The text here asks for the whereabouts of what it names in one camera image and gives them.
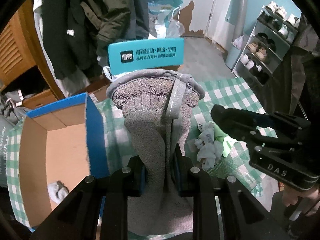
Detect light green cloth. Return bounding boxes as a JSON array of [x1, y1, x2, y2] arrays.
[[213, 123, 238, 157]]

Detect green sparkly scouring cloth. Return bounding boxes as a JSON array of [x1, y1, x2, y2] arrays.
[[207, 158, 258, 190]]

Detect white patterned sock bundle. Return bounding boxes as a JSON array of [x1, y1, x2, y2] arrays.
[[195, 121, 223, 171]]

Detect person's right hand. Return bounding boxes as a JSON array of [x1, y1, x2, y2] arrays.
[[281, 186, 320, 217]]

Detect green checkered tablecloth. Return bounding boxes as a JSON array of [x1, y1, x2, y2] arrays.
[[7, 78, 266, 226]]

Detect open cardboard shoe box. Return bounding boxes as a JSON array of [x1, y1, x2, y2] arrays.
[[18, 93, 110, 228]]

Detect light blue waste bin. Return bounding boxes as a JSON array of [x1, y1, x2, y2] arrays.
[[225, 42, 242, 70]]

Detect metal shoe rack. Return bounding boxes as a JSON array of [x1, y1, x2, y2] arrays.
[[232, 1, 300, 87]]

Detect white plastic bag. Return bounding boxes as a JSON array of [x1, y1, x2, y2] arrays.
[[97, 56, 120, 83]]

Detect grey printed tote bag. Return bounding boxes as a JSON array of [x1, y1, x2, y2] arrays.
[[0, 115, 13, 187]]

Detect teal printed shipping box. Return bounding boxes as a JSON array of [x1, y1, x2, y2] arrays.
[[108, 38, 184, 75]]

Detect blue plastic bag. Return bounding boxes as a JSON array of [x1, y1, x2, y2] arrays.
[[148, 0, 185, 39]]

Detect wooden louvered cabinet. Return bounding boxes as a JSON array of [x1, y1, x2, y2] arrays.
[[1, 0, 65, 109]]

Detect dark hanging jackets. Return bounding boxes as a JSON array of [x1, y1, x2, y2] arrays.
[[42, 0, 150, 80]]

